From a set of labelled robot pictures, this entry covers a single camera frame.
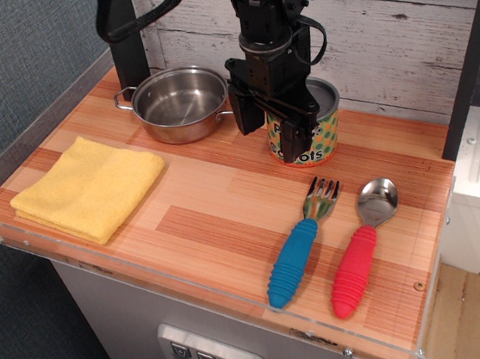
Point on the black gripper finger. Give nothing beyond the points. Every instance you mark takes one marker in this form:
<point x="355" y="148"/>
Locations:
<point x="295" y="139"/>
<point x="248" y="116"/>

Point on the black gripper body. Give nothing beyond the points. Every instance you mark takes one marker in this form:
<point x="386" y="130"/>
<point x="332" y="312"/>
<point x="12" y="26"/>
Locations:
<point x="278" y="81"/>

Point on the peas and carrots can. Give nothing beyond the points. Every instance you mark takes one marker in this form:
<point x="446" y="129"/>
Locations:
<point x="324" y="135"/>

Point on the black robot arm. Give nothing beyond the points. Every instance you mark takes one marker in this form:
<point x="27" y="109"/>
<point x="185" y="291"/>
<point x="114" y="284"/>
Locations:
<point x="270" y="26"/>

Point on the silver metal pot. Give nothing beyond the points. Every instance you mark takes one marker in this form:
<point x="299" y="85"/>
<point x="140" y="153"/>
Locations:
<point x="179" y="105"/>

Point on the yellow folded cloth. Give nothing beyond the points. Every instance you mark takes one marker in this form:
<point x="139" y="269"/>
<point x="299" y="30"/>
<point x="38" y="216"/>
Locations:
<point x="91" y="190"/>

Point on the clear acrylic table guard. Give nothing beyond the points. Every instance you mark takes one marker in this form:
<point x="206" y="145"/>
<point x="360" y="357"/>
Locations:
<point x="39" y="319"/>

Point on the blue handled fork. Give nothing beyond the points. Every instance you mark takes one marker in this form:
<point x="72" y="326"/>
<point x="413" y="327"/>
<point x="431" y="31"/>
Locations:
<point x="289" y="268"/>

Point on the red handled spoon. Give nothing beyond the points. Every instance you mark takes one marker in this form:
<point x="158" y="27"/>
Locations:
<point x="377" y="203"/>

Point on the black vertical post left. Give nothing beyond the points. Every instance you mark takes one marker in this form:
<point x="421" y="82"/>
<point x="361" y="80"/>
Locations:
<point x="129" y="54"/>

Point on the black vertical post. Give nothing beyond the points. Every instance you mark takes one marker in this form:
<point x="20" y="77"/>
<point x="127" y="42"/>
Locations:
<point x="129" y="54"/>
<point x="465" y="90"/>

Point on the black vertical post right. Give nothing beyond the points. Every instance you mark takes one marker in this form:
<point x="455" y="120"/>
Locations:
<point x="465" y="90"/>

